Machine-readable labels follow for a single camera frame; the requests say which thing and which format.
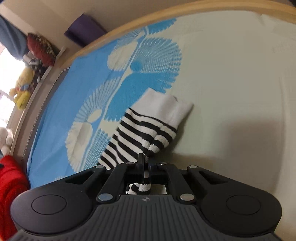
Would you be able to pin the red folded blanket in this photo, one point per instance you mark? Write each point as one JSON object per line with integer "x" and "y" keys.
{"x": 13, "y": 182}

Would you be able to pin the white plush toy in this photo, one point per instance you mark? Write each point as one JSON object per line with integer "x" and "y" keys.
{"x": 6, "y": 140}

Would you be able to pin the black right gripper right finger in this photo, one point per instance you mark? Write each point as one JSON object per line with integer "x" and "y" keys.
{"x": 149, "y": 164}

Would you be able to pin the blue cream patterned bedspread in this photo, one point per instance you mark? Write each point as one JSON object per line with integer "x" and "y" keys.
{"x": 229, "y": 64}

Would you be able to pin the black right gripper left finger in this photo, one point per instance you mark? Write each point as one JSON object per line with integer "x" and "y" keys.
{"x": 140, "y": 165}

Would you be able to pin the purple box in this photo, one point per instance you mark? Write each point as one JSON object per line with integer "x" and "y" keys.
{"x": 84, "y": 30}

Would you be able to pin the wooden bed frame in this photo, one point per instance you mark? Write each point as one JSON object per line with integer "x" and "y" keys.
{"x": 282, "y": 10}

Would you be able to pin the yellow plush toy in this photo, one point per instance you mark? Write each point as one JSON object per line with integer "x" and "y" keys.
{"x": 21, "y": 92}

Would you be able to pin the black white striped garment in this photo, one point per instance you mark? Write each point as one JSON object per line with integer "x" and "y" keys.
{"x": 146, "y": 128}

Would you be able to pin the blue curtain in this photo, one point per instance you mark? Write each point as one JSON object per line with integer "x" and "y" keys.
{"x": 13, "y": 39}

